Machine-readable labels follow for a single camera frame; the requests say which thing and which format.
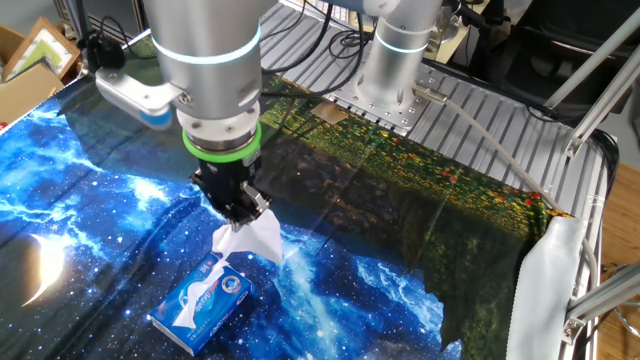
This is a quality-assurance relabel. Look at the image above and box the galaxy landscape printed tablecloth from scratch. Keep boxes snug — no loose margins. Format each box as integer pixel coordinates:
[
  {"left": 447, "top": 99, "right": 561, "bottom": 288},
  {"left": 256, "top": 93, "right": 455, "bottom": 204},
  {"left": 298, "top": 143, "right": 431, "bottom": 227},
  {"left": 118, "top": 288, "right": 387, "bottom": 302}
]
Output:
[{"left": 0, "top": 37, "right": 571, "bottom": 360}]

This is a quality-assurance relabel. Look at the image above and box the black office chair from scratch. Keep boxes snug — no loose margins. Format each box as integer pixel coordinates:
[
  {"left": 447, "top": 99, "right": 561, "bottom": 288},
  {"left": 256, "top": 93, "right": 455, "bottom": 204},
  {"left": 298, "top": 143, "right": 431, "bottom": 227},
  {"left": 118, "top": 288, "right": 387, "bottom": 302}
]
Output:
[{"left": 469, "top": 0, "right": 640, "bottom": 119}]

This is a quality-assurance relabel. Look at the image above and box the brown tape patch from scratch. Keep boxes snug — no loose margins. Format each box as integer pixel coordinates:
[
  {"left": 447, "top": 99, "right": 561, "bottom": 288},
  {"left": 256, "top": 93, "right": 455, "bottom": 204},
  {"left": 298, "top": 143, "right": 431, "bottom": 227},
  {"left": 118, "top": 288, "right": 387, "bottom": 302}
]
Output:
[{"left": 310, "top": 102, "right": 349, "bottom": 125}]

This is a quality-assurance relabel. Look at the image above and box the grey cable hose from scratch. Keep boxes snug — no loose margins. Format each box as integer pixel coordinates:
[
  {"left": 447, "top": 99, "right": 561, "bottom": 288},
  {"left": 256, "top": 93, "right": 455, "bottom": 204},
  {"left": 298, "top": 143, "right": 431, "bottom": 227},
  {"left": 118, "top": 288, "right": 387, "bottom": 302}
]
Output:
[{"left": 412, "top": 82, "right": 599, "bottom": 291}]

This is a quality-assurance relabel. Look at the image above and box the wooden picture frame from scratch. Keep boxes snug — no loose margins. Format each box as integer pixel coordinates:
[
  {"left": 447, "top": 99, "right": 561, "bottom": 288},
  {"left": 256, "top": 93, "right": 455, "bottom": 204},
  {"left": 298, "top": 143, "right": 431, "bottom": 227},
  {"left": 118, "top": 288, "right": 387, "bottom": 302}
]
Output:
[{"left": 2, "top": 17, "right": 81, "bottom": 84}]

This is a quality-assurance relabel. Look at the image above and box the blue tissue pack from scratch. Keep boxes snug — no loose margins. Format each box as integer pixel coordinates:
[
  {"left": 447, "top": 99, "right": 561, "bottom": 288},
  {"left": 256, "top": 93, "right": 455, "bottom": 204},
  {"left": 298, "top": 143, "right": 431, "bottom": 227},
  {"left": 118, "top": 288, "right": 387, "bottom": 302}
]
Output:
[{"left": 149, "top": 259, "right": 253, "bottom": 357}]

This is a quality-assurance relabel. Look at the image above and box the black cable coil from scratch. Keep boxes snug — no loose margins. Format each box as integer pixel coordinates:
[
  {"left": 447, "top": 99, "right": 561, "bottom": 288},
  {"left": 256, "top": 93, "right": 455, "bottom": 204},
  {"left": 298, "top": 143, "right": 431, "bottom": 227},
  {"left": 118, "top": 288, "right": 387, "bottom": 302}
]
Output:
[{"left": 327, "top": 29, "right": 374, "bottom": 59}]

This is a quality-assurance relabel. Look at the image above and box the brown cardboard box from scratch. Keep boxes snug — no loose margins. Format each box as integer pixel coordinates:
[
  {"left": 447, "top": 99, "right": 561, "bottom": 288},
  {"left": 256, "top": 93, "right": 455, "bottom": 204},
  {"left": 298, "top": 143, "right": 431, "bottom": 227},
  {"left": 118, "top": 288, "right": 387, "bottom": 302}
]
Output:
[{"left": 0, "top": 24, "right": 66, "bottom": 126}]

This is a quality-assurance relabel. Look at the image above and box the white napkin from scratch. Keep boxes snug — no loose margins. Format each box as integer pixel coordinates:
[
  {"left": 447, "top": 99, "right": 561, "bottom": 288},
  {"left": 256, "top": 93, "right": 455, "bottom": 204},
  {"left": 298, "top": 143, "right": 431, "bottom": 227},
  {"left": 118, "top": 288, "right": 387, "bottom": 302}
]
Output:
[
  {"left": 212, "top": 208, "right": 285, "bottom": 265},
  {"left": 172, "top": 259, "right": 229, "bottom": 330}
]

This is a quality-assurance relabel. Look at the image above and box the white fabric sheet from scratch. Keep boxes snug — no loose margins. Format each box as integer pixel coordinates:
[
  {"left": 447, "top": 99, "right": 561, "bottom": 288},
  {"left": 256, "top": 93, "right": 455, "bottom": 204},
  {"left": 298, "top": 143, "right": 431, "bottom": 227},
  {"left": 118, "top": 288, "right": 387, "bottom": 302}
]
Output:
[{"left": 505, "top": 214, "right": 589, "bottom": 360}]

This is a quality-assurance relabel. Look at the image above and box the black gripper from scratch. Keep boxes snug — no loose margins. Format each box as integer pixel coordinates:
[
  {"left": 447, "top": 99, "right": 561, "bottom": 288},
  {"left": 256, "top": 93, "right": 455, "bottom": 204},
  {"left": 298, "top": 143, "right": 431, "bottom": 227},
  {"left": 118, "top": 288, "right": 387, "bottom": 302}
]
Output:
[{"left": 189, "top": 149, "right": 274, "bottom": 232}]

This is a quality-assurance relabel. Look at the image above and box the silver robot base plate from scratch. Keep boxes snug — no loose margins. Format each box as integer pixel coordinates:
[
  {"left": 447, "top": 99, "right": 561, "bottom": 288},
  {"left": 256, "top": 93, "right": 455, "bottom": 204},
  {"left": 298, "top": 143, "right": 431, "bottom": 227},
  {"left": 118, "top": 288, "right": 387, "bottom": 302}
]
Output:
[{"left": 324, "top": 62, "right": 436, "bottom": 136}]

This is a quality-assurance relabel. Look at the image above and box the aluminium frame strut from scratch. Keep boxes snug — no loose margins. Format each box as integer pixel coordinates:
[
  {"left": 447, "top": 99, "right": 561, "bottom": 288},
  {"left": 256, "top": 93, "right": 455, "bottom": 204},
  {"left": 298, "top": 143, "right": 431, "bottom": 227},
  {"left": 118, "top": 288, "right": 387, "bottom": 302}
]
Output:
[
  {"left": 560, "top": 263, "right": 640, "bottom": 346},
  {"left": 543, "top": 5, "right": 640, "bottom": 110},
  {"left": 563, "top": 58, "right": 640, "bottom": 159}
]

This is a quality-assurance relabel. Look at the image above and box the green flange ring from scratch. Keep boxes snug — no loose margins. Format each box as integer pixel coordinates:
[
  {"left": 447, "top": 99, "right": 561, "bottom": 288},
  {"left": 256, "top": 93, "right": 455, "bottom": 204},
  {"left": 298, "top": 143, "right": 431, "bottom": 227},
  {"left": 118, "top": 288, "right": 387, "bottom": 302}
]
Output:
[{"left": 181, "top": 122, "right": 263, "bottom": 164}]

